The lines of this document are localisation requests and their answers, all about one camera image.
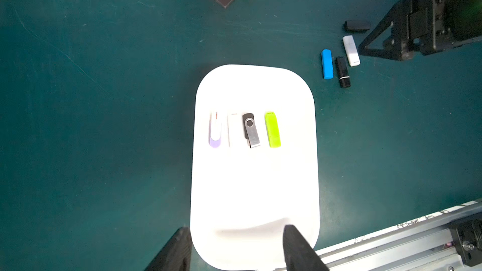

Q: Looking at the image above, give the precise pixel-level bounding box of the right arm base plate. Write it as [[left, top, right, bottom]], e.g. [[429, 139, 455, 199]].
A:
[[449, 218, 481, 267]]

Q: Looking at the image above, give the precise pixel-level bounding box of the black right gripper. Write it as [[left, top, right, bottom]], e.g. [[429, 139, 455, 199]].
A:
[[358, 0, 481, 61]]

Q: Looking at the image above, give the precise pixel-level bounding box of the black glossy usb drive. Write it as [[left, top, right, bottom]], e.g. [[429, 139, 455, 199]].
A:
[[335, 56, 351, 88]]

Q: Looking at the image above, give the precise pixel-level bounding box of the blue usb flash drive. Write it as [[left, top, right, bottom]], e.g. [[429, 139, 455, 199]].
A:
[[321, 49, 334, 80]]

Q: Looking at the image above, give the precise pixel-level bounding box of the white purple usb drive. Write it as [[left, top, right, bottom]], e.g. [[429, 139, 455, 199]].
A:
[[209, 111, 222, 148]]

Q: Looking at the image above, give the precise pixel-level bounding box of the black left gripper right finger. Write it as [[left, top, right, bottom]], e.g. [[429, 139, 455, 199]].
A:
[[282, 225, 329, 271]]

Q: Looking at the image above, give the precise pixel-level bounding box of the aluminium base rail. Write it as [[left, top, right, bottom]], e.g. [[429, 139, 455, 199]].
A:
[[315, 199, 481, 270]]

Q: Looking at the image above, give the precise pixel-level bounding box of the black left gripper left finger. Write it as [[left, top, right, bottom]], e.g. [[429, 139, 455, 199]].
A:
[[145, 227, 192, 271]]

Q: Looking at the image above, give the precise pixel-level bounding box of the black oval usb drive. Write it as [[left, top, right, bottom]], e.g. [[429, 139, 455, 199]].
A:
[[344, 20, 371, 32]]

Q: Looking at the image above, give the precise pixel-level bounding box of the green usb flash drive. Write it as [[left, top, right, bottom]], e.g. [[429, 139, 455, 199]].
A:
[[265, 112, 281, 148]]

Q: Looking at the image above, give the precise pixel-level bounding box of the white oval storage tray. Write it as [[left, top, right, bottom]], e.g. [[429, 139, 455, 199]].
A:
[[190, 65, 320, 270]]

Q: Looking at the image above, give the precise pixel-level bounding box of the white usb flash drive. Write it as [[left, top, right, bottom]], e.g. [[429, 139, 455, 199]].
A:
[[342, 35, 360, 66]]

